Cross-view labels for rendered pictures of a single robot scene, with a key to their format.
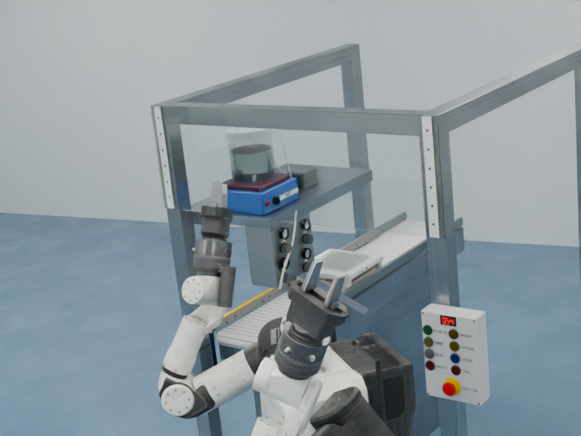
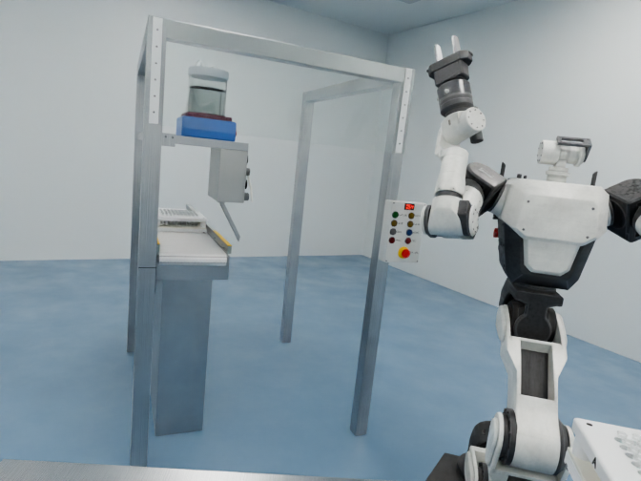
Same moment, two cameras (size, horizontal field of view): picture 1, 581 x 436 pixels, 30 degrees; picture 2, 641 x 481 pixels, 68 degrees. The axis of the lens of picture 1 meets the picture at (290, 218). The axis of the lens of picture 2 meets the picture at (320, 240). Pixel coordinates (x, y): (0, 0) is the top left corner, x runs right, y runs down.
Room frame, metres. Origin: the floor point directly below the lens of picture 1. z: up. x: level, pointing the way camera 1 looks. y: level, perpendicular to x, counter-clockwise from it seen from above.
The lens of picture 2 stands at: (2.06, 1.52, 1.24)
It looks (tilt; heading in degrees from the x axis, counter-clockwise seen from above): 10 degrees down; 299
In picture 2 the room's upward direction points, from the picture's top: 6 degrees clockwise
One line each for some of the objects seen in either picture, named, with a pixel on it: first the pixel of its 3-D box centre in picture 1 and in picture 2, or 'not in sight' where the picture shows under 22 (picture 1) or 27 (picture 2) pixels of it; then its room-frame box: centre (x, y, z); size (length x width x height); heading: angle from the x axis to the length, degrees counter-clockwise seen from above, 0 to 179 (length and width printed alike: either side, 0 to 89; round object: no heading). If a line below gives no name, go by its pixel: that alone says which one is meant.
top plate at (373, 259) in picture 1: (338, 264); (177, 216); (3.81, -0.16, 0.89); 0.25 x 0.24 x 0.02; 53
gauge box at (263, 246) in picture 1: (281, 246); (226, 174); (3.34, 0.04, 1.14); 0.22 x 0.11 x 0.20; 143
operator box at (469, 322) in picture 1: (455, 354); (402, 231); (2.74, -0.42, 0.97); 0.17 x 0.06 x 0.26; 53
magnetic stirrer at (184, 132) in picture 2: not in sight; (207, 127); (3.41, 0.10, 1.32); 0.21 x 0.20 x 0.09; 53
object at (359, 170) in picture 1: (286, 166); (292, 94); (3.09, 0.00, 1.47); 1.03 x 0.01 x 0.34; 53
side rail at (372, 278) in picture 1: (380, 272); (203, 222); (3.79, -0.31, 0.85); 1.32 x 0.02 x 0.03; 143
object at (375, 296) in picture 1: (353, 286); (175, 236); (3.88, -0.21, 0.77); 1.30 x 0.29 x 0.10; 143
